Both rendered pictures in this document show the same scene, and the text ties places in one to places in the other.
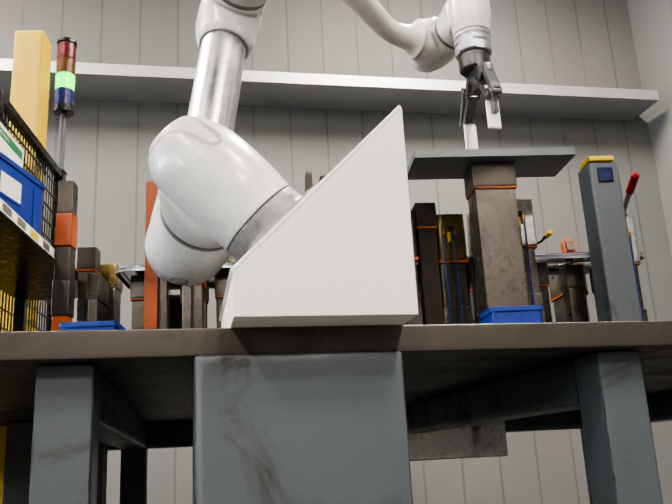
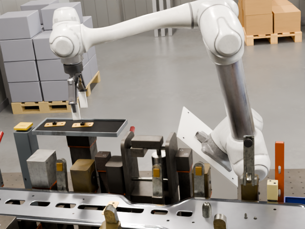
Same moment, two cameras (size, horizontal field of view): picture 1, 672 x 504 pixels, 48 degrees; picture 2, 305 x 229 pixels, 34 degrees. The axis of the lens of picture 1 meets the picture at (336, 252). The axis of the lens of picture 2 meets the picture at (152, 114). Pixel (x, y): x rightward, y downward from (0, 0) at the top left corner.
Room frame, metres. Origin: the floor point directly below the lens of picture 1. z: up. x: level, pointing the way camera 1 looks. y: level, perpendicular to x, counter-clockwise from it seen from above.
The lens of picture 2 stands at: (3.30, 0.62, 1.94)
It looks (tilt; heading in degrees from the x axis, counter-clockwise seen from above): 22 degrees down; 202
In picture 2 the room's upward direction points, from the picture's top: 6 degrees counter-clockwise
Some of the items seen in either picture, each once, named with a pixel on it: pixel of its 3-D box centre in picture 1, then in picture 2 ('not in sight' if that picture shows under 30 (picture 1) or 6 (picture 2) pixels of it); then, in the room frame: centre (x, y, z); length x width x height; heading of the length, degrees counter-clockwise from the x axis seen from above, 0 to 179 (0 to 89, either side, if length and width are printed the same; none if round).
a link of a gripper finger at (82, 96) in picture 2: (493, 114); (82, 100); (1.57, -0.37, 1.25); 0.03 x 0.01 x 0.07; 104
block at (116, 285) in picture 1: (103, 331); not in sight; (2.03, 0.64, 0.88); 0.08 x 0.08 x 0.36; 5
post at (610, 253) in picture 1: (610, 258); (33, 175); (1.67, -0.62, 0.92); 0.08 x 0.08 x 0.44; 5
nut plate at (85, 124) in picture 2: not in sight; (82, 123); (1.63, -0.36, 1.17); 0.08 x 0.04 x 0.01; 104
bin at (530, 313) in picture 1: (512, 332); not in sight; (1.54, -0.35, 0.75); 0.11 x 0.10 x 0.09; 95
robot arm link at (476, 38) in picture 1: (473, 47); (71, 55); (1.64, -0.36, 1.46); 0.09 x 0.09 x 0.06
